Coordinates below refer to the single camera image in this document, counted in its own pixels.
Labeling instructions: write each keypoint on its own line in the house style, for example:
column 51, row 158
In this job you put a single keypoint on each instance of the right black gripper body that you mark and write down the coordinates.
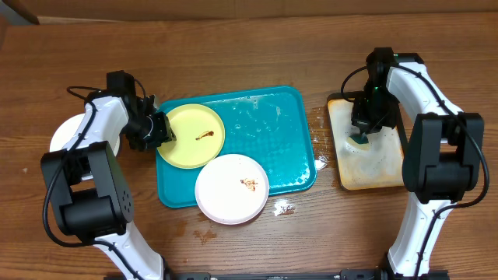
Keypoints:
column 380, row 111

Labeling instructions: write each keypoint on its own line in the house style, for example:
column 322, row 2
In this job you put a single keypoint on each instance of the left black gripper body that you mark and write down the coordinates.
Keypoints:
column 148, row 132

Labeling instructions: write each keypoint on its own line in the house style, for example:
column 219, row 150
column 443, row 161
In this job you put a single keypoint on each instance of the green yellow sponge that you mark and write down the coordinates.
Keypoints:
column 358, row 142

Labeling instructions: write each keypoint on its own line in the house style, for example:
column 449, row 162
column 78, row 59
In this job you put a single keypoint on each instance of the yellow plate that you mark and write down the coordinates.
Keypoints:
column 200, row 135

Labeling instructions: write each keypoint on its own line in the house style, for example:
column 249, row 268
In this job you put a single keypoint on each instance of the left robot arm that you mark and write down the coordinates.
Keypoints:
column 88, row 202

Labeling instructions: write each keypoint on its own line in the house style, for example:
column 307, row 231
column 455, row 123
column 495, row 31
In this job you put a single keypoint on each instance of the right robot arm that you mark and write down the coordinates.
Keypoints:
column 444, row 167

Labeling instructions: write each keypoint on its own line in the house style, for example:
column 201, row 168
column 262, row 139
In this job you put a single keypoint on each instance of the black tray with soapy water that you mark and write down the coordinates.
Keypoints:
column 375, row 164

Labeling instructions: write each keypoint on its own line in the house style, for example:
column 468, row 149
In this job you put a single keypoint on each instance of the teal plastic tray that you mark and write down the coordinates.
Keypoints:
column 268, row 125

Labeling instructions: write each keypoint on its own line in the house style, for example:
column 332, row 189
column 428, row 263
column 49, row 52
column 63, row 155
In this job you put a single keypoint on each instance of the pale pink plate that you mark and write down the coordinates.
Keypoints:
column 232, row 189

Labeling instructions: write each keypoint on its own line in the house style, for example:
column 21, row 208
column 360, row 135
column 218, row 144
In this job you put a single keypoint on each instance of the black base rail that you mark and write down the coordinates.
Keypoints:
column 347, row 274

